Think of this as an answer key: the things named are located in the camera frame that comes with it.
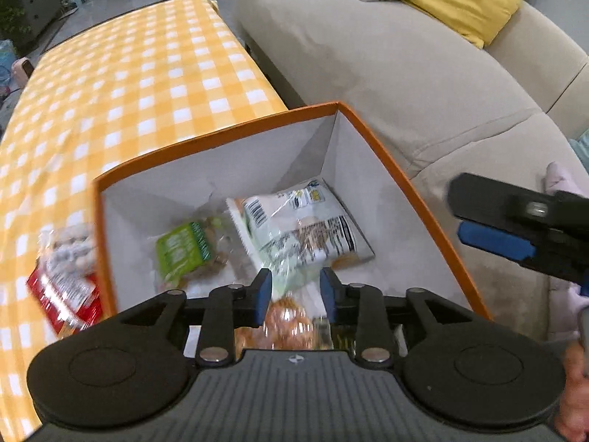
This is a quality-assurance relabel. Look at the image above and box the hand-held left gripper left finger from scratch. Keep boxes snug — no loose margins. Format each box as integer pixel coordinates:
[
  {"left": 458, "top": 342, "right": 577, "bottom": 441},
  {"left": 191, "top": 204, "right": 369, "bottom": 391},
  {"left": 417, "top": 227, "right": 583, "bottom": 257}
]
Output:
[{"left": 117, "top": 268, "right": 273, "bottom": 365}]

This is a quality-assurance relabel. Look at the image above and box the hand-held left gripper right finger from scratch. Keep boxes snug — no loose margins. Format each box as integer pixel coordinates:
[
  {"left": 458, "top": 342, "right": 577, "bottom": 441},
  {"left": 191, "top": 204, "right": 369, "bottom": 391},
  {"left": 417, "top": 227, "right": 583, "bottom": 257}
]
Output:
[{"left": 319, "top": 267, "right": 475, "bottom": 365}]

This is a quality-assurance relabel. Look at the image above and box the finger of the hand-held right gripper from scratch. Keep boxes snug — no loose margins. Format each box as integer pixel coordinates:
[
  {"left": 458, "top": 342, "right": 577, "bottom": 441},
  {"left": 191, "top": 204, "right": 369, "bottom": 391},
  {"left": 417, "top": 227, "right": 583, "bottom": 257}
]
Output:
[{"left": 447, "top": 172, "right": 589, "bottom": 286}]

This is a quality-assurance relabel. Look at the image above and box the yellow noodle snack packet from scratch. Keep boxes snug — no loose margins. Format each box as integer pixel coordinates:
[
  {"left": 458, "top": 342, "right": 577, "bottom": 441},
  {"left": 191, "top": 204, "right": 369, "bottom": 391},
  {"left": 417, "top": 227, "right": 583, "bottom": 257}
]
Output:
[{"left": 234, "top": 292, "right": 334, "bottom": 351}]

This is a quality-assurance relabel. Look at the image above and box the silver printed snack packet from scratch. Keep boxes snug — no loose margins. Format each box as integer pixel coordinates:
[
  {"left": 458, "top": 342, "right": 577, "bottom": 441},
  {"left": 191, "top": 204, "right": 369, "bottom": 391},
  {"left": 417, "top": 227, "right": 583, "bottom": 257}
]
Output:
[{"left": 294, "top": 214, "right": 375, "bottom": 268}]

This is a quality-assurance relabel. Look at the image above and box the white barcode snack packet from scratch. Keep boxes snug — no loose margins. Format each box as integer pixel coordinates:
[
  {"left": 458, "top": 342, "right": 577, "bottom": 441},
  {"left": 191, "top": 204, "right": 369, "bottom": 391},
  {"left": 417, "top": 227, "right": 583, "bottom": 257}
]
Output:
[{"left": 241, "top": 179, "right": 332, "bottom": 281}]

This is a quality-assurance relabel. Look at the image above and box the green label snack packet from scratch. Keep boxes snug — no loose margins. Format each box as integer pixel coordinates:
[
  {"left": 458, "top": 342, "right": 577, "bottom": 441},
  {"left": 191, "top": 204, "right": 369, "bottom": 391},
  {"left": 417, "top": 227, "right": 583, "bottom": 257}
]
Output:
[{"left": 155, "top": 216, "right": 231, "bottom": 286}]

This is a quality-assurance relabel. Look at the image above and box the orange cardboard box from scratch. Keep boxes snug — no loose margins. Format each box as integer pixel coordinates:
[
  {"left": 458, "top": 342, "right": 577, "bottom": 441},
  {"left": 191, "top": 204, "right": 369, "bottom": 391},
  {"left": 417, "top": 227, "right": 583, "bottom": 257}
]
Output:
[{"left": 93, "top": 101, "right": 492, "bottom": 327}]

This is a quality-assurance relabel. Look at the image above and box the person's right hand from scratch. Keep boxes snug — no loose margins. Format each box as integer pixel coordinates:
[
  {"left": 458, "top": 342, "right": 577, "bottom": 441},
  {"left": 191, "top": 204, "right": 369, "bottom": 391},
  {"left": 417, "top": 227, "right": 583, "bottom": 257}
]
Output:
[{"left": 554, "top": 343, "right": 589, "bottom": 442}]

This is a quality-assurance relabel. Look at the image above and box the red clear snack packet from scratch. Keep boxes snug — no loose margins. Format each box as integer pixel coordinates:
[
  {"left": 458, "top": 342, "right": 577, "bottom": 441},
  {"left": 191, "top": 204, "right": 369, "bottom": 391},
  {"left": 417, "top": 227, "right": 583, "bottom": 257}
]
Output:
[{"left": 25, "top": 225, "right": 104, "bottom": 337}]

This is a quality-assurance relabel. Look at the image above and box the beige sofa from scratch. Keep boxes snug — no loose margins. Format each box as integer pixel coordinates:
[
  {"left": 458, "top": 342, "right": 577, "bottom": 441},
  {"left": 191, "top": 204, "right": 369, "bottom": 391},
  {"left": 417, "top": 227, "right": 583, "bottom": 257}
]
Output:
[{"left": 234, "top": 0, "right": 589, "bottom": 341}]

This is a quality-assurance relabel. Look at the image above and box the yellow pillow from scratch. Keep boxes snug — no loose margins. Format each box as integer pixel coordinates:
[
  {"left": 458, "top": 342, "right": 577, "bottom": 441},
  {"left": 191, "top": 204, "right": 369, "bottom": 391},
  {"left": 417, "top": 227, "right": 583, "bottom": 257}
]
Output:
[{"left": 402, "top": 0, "right": 535, "bottom": 50}]

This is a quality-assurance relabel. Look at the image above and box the yellow checked tablecloth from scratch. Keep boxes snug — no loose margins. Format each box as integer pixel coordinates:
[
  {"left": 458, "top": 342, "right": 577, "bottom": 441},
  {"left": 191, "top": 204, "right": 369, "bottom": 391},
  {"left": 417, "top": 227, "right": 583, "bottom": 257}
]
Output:
[{"left": 0, "top": 0, "right": 290, "bottom": 442}]

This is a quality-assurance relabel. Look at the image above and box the pink plastic container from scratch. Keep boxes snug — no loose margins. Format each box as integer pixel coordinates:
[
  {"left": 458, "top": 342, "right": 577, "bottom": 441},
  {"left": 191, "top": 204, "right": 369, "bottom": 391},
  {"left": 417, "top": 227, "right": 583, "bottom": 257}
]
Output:
[{"left": 11, "top": 56, "right": 35, "bottom": 79}]

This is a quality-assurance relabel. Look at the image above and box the blue water bottle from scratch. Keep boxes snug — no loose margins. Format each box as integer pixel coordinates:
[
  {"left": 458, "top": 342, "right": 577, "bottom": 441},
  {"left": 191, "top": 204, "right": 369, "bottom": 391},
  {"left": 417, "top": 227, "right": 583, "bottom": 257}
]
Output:
[{"left": 0, "top": 39, "right": 17, "bottom": 72}]

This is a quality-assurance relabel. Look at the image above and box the grey drawer dresser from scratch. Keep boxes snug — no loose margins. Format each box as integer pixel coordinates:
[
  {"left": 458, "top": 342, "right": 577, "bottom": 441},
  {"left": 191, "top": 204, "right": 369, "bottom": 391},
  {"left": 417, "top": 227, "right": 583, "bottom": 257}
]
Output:
[{"left": 16, "top": 0, "right": 63, "bottom": 40}]

